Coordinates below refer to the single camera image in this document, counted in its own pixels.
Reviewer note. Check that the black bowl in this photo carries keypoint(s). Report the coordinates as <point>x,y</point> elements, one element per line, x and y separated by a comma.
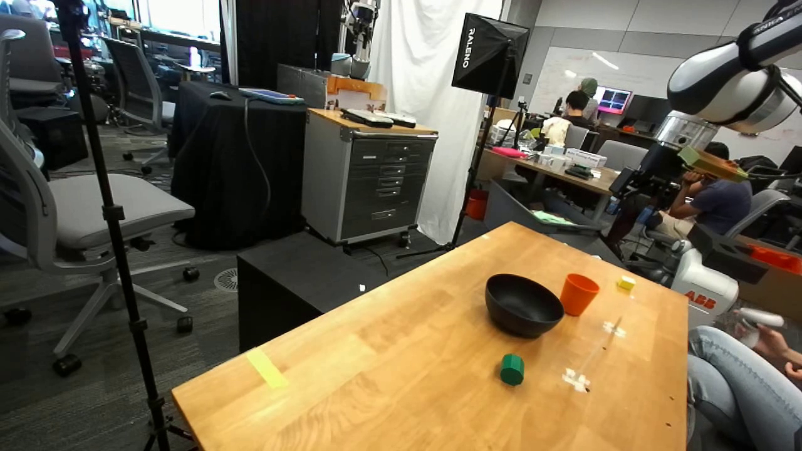
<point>521,307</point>

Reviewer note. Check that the white stick on tape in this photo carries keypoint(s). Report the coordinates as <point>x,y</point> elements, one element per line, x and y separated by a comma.
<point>579,379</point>

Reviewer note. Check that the black low cabinet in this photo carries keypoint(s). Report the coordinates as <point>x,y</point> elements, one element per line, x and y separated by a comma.
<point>290,280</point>

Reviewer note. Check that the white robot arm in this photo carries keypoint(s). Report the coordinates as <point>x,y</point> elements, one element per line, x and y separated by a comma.
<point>740,84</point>

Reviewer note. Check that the grey drawer cabinet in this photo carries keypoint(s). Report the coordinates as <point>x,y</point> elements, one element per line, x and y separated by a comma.
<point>363,181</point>

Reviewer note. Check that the grey office chair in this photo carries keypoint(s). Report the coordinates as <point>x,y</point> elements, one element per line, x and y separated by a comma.
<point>61,228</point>

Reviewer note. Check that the black draped table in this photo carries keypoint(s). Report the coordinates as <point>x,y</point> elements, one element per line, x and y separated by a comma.
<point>239,160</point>

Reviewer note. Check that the yellow tape strip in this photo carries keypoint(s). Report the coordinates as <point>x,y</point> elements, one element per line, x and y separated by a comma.
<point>266,369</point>

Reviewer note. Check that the black tripod stand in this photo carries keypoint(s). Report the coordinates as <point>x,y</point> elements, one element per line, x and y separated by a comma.
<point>72,22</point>

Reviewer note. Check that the seated person dark shirt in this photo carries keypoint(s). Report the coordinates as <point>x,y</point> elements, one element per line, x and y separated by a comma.
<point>715,204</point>

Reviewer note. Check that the green cube block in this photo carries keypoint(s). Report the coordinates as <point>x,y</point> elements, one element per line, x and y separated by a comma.
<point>513,369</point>

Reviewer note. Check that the orange plastic cup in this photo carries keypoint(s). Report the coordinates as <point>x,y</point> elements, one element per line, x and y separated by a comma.
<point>578,293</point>

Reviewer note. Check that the person legs in jeans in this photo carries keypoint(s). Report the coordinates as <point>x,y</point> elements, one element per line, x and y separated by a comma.
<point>747,393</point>

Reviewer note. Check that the black softbox light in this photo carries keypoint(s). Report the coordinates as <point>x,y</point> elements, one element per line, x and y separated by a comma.
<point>490,55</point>

